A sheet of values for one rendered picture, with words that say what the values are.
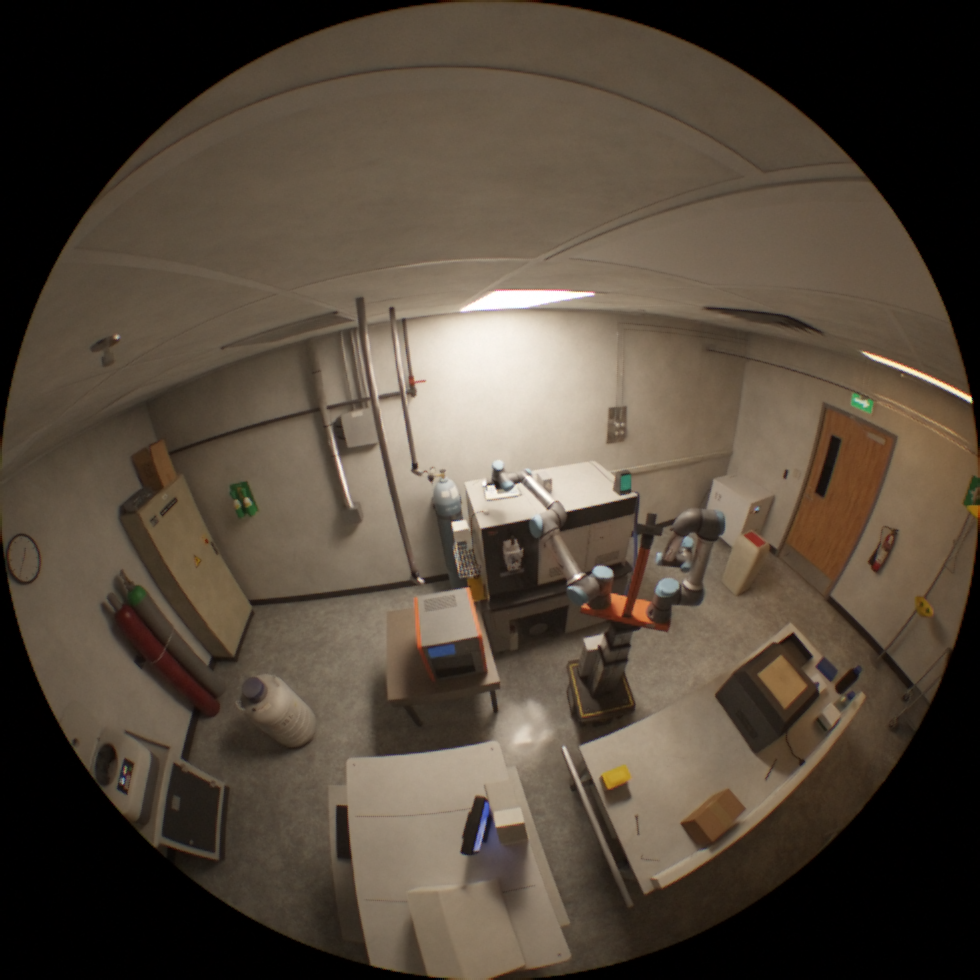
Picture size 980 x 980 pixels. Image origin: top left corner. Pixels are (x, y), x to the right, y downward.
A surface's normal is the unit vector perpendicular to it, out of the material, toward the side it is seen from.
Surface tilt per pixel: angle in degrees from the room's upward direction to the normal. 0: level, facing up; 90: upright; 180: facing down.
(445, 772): 0
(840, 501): 90
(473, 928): 41
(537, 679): 0
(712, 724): 0
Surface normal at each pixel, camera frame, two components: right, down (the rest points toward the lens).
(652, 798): -0.07, -0.88
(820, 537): -0.97, 0.17
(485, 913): 0.57, -0.78
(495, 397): 0.22, 0.44
